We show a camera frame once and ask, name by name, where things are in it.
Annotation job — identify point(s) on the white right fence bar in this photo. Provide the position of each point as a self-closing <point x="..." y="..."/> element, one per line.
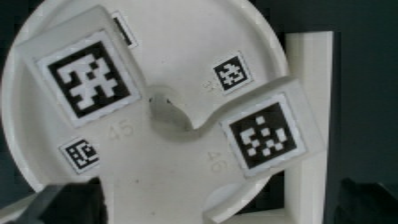
<point x="309" y="50"/>

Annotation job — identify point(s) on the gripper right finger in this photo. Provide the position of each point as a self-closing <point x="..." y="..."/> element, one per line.
<point x="366" y="203"/>

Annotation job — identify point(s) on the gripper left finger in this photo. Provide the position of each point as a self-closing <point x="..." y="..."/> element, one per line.
<point x="68" y="204"/>

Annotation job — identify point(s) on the white cross-shaped table base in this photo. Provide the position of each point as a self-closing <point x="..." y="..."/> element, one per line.
<point x="160" y="150"/>

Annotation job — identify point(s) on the white cylindrical table leg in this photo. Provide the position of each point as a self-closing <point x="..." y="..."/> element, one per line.
<point x="167" y="116"/>

